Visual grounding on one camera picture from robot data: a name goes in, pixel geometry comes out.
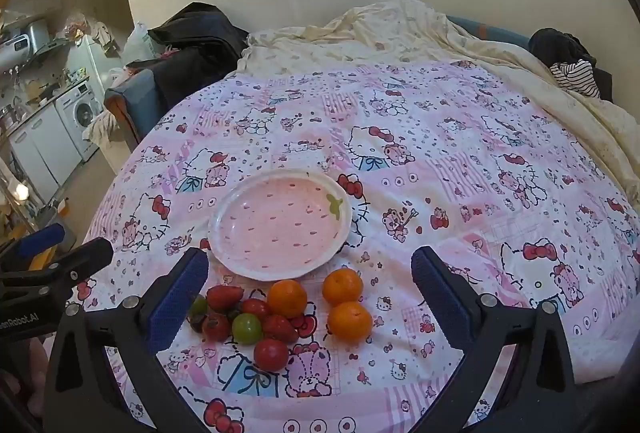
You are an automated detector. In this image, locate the black jacket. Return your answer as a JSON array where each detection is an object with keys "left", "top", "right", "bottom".
[{"left": 147, "top": 2, "right": 251, "bottom": 114}]

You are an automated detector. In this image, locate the silver water heater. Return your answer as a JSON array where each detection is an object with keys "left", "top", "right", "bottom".
[{"left": 0, "top": 20, "right": 51, "bottom": 71}]

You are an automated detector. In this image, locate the pink cartoon printed blanket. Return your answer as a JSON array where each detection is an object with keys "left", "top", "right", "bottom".
[{"left": 82, "top": 58, "right": 640, "bottom": 433}]

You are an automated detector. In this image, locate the white plastic bag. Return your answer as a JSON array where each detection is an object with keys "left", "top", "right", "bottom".
[{"left": 122, "top": 22, "right": 158, "bottom": 64}]

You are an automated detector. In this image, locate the black garment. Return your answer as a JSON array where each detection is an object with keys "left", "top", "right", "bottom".
[{"left": 529, "top": 28, "right": 613, "bottom": 101}]

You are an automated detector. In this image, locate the striped shirt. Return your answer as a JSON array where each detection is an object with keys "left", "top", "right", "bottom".
[{"left": 550, "top": 60, "right": 601, "bottom": 98}]

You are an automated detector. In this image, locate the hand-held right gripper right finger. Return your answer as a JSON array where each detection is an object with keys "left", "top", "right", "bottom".
[{"left": 411, "top": 245, "right": 583, "bottom": 433}]

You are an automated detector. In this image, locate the orange mandarin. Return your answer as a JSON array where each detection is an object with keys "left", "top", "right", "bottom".
[
  {"left": 266, "top": 279, "right": 308, "bottom": 319},
  {"left": 327, "top": 301, "right": 373, "bottom": 343},
  {"left": 322, "top": 267, "right": 364, "bottom": 306}
]

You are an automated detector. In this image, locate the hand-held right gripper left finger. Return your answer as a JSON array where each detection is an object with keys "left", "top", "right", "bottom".
[{"left": 44, "top": 248, "right": 211, "bottom": 433}]

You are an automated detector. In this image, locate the red strawberry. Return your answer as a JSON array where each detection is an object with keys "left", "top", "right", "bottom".
[
  {"left": 206, "top": 285, "right": 245, "bottom": 313},
  {"left": 262, "top": 314, "right": 300, "bottom": 345}
]

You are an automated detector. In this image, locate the person's left hand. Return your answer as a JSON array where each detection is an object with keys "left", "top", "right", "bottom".
[{"left": 10, "top": 338, "right": 51, "bottom": 416}]

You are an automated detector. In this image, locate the cream towel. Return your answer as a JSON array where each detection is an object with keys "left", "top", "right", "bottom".
[{"left": 82, "top": 110, "right": 121, "bottom": 146}]

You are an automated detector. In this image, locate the pink strawberry-shaped plate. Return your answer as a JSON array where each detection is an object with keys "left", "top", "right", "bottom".
[{"left": 208, "top": 169, "right": 352, "bottom": 282}]

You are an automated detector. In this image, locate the white kitchen cabinet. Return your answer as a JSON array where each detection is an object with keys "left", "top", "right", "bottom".
[{"left": 7, "top": 105, "right": 83, "bottom": 204}]

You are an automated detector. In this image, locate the blue sofa armrest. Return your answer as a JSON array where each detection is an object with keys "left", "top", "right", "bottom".
[{"left": 104, "top": 68, "right": 166, "bottom": 148}]

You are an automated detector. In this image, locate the white washing machine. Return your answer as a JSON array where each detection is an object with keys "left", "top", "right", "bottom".
[{"left": 55, "top": 80, "right": 101, "bottom": 164}]

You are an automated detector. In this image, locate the cream floral duvet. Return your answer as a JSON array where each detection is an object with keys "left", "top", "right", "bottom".
[{"left": 240, "top": 0, "right": 640, "bottom": 214}]

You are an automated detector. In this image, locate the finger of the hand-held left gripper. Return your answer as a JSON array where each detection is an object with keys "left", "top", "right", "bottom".
[
  {"left": 0, "top": 223, "right": 67, "bottom": 271},
  {"left": 0, "top": 237, "right": 115, "bottom": 287}
]

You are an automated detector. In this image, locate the blue sofa backrest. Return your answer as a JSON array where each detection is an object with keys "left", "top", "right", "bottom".
[{"left": 445, "top": 15, "right": 531, "bottom": 48}]

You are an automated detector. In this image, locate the white refrigerator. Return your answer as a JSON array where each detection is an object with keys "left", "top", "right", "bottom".
[{"left": 67, "top": 35, "right": 108, "bottom": 86}]

